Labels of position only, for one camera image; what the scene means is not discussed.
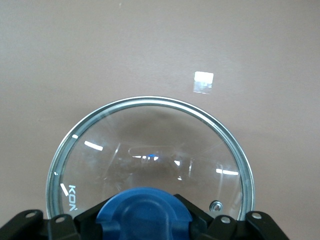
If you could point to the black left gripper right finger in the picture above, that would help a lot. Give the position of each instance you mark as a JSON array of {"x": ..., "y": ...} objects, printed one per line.
[{"x": 200, "y": 225}]

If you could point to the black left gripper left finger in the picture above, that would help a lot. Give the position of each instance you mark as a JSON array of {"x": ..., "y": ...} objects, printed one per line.
[{"x": 85, "y": 227}]

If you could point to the glass lid with blue knob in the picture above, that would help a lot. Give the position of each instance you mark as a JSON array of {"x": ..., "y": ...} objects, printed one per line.
[{"x": 150, "y": 130}]

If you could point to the clear tape piece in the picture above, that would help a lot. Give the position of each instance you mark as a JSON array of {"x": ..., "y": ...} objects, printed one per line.
[{"x": 203, "y": 82}]

